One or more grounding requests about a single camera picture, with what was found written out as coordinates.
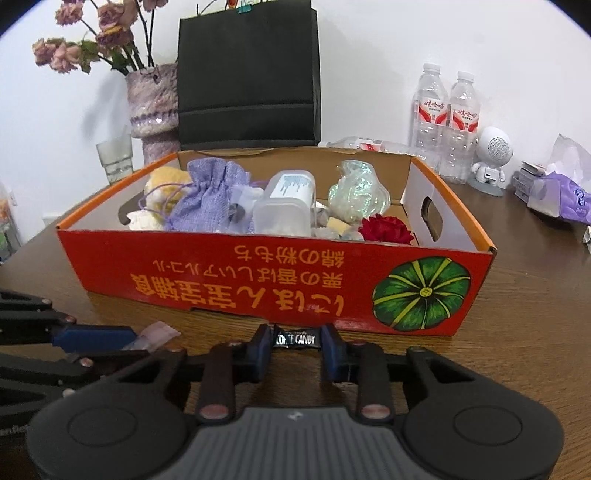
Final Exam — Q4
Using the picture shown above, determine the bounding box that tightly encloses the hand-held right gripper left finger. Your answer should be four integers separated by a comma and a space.
104, 323, 274, 424

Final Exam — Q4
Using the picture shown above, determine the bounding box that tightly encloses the white robot speaker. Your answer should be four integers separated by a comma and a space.
470, 126, 515, 197

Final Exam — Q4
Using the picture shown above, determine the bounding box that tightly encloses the clear glass cup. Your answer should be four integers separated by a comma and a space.
95, 134, 136, 185

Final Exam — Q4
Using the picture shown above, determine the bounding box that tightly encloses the white plush cloth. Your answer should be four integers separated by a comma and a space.
127, 210, 164, 232

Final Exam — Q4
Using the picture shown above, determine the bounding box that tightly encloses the iridescent wrapped bundle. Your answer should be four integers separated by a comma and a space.
328, 159, 392, 221

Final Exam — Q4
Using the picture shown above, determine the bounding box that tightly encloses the colourful packet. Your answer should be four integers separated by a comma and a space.
0, 182, 21, 264

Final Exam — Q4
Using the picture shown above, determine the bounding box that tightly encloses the white plastic container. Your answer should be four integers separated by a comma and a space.
253, 170, 317, 238

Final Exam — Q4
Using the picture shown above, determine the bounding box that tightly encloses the purple tissue pack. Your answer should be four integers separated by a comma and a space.
526, 134, 591, 227

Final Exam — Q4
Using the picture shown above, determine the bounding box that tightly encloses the orange cardboard box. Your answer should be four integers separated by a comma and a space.
55, 147, 498, 337

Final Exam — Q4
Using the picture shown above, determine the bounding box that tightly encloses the black candy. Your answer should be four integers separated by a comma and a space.
272, 325, 322, 348

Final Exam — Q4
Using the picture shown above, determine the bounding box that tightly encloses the purple drawstring pouch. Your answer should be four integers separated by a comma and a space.
141, 158, 259, 234

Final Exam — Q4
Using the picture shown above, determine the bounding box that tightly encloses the yellow plush toy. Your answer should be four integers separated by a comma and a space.
144, 166, 192, 217

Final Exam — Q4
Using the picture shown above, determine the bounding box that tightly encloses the dried pink rose bouquet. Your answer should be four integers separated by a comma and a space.
31, 0, 171, 77

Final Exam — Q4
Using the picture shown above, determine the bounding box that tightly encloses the red fabric flower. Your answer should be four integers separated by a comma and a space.
359, 213, 416, 245

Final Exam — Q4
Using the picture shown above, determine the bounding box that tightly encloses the small clear packet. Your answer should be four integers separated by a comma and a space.
124, 320, 182, 352

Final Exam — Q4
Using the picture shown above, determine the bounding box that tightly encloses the black paper bag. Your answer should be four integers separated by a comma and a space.
177, 0, 322, 152

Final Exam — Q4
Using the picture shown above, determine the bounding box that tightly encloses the clear water bottle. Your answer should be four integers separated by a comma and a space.
438, 71, 482, 185
409, 62, 451, 167
316, 135, 444, 169

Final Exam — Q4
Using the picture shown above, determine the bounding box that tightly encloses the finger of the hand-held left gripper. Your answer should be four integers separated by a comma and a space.
0, 290, 137, 352
0, 348, 151, 408

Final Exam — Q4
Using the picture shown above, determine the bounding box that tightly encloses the small grey box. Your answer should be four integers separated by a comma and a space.
513, 161, 548, 204

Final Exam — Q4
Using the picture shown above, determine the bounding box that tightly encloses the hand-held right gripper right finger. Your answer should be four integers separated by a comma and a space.
320, 323, 483, 424

